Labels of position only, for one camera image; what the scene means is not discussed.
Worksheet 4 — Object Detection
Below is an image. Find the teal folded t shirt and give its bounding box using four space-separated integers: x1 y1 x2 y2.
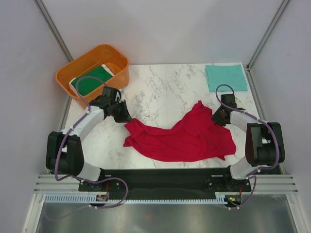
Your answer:
205 65 248 92

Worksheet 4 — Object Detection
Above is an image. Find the white slotted cable duct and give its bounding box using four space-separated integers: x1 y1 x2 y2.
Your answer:
44 194 227 204

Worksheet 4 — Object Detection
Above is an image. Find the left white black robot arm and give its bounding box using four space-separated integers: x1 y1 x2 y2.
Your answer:
46 87 133 191

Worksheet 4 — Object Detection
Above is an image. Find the green folded t shirt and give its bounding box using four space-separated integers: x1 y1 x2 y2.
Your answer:
71 66 115 97

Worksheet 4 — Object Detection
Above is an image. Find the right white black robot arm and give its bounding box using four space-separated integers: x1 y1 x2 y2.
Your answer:
212 94 285 191

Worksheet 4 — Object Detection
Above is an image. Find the orange plastic basket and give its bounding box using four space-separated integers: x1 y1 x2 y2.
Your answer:
55 44 130 109

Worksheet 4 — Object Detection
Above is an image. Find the aluminium frame post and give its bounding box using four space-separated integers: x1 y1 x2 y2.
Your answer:
246 0 291 72
34 0 73 62

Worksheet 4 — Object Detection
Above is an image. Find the right aluminium frame post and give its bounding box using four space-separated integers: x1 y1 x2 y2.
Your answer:
246 0 291 72

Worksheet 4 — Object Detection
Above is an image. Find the red t shirt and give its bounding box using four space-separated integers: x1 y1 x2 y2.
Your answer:
124 101 237 162

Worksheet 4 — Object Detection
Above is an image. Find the left aluminium frame post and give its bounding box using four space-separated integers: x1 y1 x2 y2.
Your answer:
34 0 73 62

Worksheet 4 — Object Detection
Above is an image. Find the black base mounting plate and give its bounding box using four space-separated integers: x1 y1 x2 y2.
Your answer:
78 168 251 200

